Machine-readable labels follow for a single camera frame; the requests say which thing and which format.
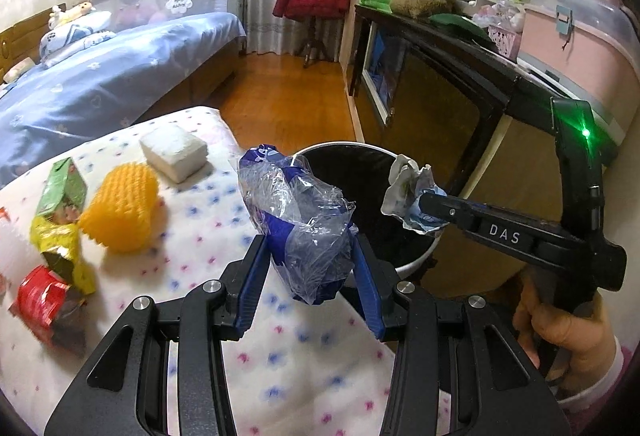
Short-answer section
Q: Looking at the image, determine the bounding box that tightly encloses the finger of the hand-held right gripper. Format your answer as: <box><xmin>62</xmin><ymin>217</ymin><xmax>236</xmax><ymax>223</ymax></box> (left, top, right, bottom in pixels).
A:
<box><xmin>415</xmin><ymin>190</ymin><xmax>566</xmax><ymax>263</ymax></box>

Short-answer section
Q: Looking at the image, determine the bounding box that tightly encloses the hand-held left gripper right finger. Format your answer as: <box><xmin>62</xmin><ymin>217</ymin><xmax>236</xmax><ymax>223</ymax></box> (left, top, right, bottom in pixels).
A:
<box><xmin>350</xmin><ymin>233</ymin><xmax>571</xmax><ymax>436</ymax></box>

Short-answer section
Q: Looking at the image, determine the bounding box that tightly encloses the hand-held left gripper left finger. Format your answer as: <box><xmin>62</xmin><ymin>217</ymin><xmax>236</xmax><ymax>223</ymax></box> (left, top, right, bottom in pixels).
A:
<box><xmin>44</xmin><ymin>232</ymin><xmax>271</xmax><ymax>436</ymax></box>

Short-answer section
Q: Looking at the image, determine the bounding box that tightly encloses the white paper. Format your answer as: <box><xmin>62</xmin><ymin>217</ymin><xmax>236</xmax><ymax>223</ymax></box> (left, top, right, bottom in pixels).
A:
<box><xmin>381</xmin><ymin>155</ymin><xmax>448</xmax><ymax>234</ymax></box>

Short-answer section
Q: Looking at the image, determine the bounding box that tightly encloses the blue clear plastic bag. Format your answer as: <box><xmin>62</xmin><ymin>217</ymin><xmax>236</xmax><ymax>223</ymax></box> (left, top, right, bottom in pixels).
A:
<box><xmin>236</xmin><ymin>145</ymin><xmax>358</xmax><ymax>307</ymax></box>

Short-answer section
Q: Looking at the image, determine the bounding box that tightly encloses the black bin with white rim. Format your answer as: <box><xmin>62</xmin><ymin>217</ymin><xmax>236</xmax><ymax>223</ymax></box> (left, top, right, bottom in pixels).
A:
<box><xmin>287</xmin><ymin>142</ymin><xmax>446</xmax><ymax>279</ymax></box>

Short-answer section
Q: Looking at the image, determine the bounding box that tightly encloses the white foam block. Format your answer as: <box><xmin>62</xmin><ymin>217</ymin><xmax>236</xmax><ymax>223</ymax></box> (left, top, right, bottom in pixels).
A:
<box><xmin>139</xmin><ymin>123</ymin><xmax>208</xmax><ymax>183</ymax></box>

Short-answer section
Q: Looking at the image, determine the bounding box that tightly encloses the yellow snack wrapper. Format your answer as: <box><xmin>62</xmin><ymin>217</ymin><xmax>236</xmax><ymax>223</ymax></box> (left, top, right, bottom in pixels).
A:
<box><xmin>29</xmin><ymin>211</ymin><xmax>98</xmax><ymax>297</ymax></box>

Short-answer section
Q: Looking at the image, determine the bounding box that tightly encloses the green carton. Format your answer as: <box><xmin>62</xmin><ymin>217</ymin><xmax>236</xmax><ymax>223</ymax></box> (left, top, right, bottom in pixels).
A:
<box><xmin>36</xmin><ymin>157</ymin><xmax>88</xmax><ymax>219</ymax></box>

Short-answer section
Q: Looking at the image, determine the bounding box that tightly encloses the red snack wrapper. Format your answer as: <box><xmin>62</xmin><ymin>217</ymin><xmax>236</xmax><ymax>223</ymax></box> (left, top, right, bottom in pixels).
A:
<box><xmin>10</xmin><ymin>264</ymin><xmax>88</xmax><ymax>357</ymax></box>

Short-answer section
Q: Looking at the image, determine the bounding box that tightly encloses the person's right forearm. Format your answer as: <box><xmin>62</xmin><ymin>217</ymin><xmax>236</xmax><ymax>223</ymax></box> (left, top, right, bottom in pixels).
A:
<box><xmin>555</xmin><ymin>333</ymin><xmax>633</xmax><ymax>436</ymax></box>

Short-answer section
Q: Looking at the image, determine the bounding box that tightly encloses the person's right hand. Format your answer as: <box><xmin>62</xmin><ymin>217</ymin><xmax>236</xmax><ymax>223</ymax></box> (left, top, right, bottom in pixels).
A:
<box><xmin>512</xmin><ymin>276</ymin><xmax>618</xmax><ymax>403</ymax></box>

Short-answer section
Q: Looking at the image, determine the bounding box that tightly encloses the white floral bedsheet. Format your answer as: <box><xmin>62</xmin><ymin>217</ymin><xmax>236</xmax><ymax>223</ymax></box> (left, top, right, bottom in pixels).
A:
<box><xmin>0</xmin><ymin>106</ymin><xmax>451</xmax><ymax>436</ymax></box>

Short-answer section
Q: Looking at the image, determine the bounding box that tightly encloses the dark wooden desk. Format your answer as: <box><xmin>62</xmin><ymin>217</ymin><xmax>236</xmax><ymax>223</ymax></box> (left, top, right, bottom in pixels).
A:
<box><xmin>348</xmin><ymin>4</ymin><xmax>556</xmax><ymax>201</ymax></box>

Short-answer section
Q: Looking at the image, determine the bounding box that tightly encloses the pink storage box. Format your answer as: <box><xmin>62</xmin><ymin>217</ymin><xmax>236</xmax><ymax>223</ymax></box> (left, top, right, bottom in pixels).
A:
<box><xmin>517</xmin><ymin>0</ymin><xmax>640</xmax><ymax>157</ymax></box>

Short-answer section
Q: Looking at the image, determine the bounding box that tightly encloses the framed blue picture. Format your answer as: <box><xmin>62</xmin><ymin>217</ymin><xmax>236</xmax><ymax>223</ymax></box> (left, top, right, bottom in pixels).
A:
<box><xmin>361</xmin><ymin>23</ymin><xmax>408</xmax><ymax>127</ymax></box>

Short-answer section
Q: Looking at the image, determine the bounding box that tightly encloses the white lace basket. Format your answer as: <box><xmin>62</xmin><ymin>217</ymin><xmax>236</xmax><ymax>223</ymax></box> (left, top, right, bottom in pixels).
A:
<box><xmin>487</xmin><ymin>23</ymin><xmax>523</xmax><ymax>61</ymax></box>

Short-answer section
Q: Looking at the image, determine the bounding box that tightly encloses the green flat item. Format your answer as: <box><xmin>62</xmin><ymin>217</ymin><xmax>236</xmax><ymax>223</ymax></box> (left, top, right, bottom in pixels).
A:
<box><xmin>427</xmin><ymin>13</ymin><xmax>493</xmax><ymax>49</ymax></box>

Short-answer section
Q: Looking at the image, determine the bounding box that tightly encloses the bed with blue blanket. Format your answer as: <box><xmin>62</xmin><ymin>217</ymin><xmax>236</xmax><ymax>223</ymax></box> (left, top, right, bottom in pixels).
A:
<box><xmin>0</xmin><ymin>10</ymin><xmax>248</xmax><ymax>189</ymax></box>
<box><xmin>0</xmin><ymin>4</ymin><xmax>249</xmax><ymax>129</ymax></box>

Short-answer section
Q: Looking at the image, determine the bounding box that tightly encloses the white radiator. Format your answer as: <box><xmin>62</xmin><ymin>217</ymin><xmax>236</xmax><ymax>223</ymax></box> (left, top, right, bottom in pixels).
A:
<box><xmin>229</xmin><ymin>0</ymin><xmax>249</xmax><ymax>54</ymax></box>

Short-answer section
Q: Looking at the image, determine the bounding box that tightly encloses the small pink pillow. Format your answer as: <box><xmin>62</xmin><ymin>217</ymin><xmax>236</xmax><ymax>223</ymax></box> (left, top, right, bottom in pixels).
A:
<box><xmin>2</xmin><ymin>58</ymin><xmax>36</xmax><ymax>84</ymax></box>

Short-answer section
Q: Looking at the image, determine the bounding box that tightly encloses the yellow and white plush toy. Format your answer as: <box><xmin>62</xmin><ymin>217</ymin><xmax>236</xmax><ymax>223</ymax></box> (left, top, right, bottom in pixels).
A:
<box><xmin>48</xmin><ymin>2</ymin><xmax>97</xmax><ymax>29</ymax></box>

